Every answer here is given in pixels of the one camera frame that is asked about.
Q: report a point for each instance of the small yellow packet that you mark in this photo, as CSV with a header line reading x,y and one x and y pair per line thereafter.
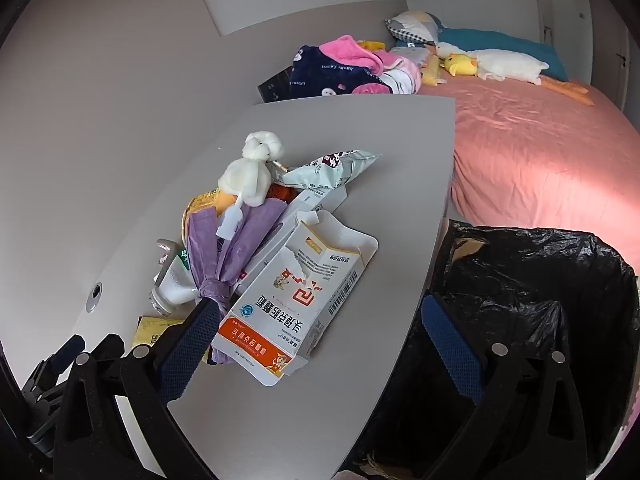
x,y
150,332

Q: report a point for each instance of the navy printed blanket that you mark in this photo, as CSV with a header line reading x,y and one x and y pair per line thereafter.
x,y
320,72

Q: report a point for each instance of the black trash bag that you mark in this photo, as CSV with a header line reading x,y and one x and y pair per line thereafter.
x,y
525,300

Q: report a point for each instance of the white goose plush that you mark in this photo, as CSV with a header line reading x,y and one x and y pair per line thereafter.
x,y
505,65

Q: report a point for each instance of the yellow soybean print carton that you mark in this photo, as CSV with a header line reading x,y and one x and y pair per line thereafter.
x,y
202,205

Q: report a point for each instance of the orange plastic lid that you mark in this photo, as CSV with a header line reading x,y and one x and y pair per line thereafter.
x,y
279,193

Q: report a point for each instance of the pink bed sheet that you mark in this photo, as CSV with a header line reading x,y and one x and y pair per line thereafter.
x,y
525,150

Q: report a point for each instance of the yellow duck plush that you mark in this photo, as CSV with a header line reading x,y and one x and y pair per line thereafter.
x,y
459,65

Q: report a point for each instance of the yellow soft toy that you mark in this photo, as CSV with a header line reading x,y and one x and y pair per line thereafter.
x,y
431,71

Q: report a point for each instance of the purple plastic bag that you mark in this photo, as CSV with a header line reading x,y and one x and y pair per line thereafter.
x,y
220,250

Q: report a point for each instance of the white striped cloth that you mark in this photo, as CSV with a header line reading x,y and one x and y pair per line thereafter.
x,y
400,77

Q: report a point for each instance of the black box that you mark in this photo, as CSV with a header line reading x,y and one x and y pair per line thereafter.
x,y
274,87

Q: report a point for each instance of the white duck plush toy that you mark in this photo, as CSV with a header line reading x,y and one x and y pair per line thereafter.
x,y
500,40

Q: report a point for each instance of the white crumpled tissue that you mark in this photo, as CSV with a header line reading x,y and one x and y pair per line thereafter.
x,y
250,175

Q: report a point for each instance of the pale green snack packet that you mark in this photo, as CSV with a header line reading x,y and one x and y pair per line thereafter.
x,y
332,170

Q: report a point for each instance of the torn white medicine carton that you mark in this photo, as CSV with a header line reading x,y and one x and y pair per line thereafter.
x,y
295,305

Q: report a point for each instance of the pink fleece cloth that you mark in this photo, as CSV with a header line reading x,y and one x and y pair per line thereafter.
x,y
345,50

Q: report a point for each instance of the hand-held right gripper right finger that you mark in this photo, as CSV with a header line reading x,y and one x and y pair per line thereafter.
x,y
450,345

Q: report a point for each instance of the silver table grommet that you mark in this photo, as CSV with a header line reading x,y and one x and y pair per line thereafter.
x,y
93,297

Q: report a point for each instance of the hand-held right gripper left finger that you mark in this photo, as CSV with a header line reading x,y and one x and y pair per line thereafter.
x,y
186,347

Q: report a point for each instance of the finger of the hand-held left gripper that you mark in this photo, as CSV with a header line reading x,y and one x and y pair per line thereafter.
x,y
60,355

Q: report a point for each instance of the white plastic milk bottle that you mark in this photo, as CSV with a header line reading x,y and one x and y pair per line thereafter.
x,y
172,280

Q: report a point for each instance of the checkered pillow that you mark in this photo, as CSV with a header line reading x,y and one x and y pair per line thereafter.
x,y
410,27

